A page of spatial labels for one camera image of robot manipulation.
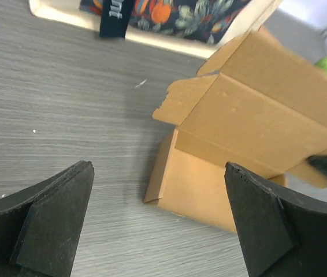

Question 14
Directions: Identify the spare brown cardboard box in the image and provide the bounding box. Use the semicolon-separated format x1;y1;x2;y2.
144;28;327;231

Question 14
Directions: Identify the beige canvas tote bag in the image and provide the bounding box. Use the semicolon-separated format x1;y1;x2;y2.
29;1;281;58

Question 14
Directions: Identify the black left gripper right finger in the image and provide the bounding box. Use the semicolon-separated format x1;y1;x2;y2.
225;162;327;276

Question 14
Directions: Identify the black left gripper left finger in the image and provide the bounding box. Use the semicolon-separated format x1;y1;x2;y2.
0;160;95;276

